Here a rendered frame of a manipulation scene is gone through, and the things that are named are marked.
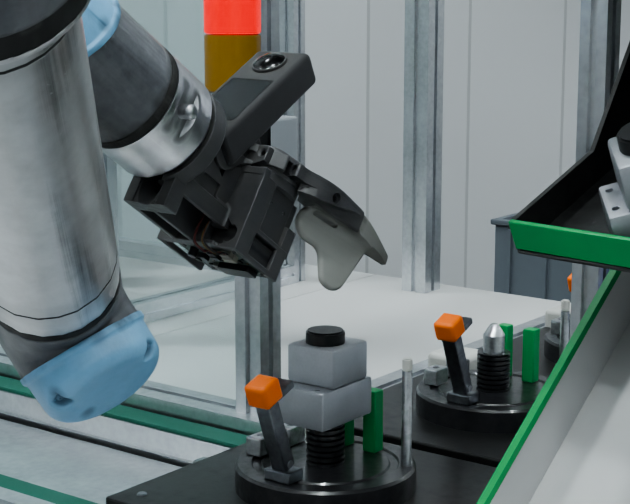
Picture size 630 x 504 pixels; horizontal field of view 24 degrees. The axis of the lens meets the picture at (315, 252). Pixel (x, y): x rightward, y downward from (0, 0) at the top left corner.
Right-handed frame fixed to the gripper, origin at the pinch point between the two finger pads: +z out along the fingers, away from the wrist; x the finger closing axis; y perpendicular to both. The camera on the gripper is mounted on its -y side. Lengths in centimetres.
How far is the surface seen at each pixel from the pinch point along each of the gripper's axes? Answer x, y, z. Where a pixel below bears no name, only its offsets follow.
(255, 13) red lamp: -16.6, -20.0, -0.2
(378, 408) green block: 1.9, 9.2, 10.8
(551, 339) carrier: -4.8, -11.2, 46.6
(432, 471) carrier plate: 4.6, 11.7, 17.0
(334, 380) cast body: 2.1, 9.7, 3.7
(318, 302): -70, -27, 91
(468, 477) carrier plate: 7.7, 11.4, 17.4
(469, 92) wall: -204, -187, 303
